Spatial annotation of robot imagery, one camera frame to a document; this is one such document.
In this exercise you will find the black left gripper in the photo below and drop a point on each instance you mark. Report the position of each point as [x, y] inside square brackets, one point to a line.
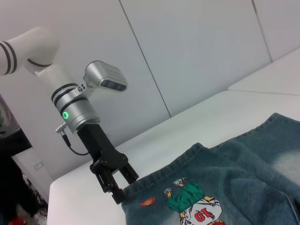
[98, 145]

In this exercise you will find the blue denim shorts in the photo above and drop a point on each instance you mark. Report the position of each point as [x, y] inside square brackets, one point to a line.
[246, 175]

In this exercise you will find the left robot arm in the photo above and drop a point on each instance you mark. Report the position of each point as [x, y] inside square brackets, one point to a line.
[75, 110]

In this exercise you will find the dark equipment pile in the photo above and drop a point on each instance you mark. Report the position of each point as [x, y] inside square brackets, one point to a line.
[14, 182]

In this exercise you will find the small red object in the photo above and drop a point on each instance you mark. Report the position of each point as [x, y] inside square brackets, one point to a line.
[17, 221]

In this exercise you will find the white wall socket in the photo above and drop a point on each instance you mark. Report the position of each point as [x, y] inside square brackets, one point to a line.
[38, 166]

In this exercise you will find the left camera mount bracket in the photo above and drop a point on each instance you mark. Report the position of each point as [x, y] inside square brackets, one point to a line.
[82, 88]

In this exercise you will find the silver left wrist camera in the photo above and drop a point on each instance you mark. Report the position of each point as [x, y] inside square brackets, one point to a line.
[105, 75]

